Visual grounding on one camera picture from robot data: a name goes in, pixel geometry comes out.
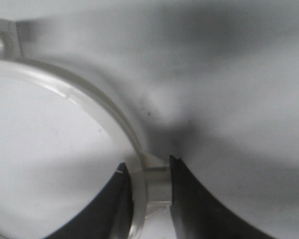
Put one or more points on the white half clamp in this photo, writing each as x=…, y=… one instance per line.
x=150, y=176

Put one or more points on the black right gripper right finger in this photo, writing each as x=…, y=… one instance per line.
x=197, y=214

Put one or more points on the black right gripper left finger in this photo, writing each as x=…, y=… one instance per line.
x=107, y=216

